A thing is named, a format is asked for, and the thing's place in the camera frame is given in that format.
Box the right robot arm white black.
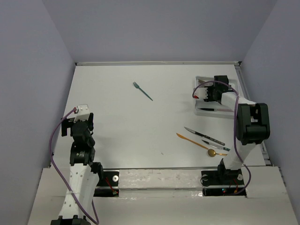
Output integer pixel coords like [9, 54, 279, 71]
[202, 75, 270, 187]

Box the silver fork black speckled handle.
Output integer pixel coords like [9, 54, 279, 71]
[198, 79, 205, 84]

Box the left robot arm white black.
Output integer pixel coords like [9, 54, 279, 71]
[48, 108, 104, 225]

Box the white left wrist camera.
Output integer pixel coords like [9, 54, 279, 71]
[73, 104, 90, 123]

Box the small silver knife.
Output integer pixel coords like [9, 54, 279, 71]
[202, 140, 230, 151]

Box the knife black speckled handle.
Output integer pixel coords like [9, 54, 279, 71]
[184, 127, 225, 146]

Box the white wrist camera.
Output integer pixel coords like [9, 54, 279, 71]
[73, 104, 90, 123]
[193, 87, 208, 100]

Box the gold spoon orange handle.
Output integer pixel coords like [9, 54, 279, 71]
[176, 133, 209, 150]

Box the teal fork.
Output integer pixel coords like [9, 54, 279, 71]
[133, 82, 153, 101]

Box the white compartment tray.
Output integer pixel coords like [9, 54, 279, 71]
[194, 76, 240, 119]

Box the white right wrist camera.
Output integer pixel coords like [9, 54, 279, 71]
[193, 87, 208, 100]

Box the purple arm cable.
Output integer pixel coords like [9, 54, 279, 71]
[192, 80, 253, 195]
[49, 107, 99, 225]

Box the gold utensil teal handle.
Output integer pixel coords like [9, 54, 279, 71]
[207, 149, 227, 157]

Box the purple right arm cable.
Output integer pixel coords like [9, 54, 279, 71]
[192, 80, 253, 195]

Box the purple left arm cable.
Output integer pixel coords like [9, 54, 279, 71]
[49, 107, 99, 225]

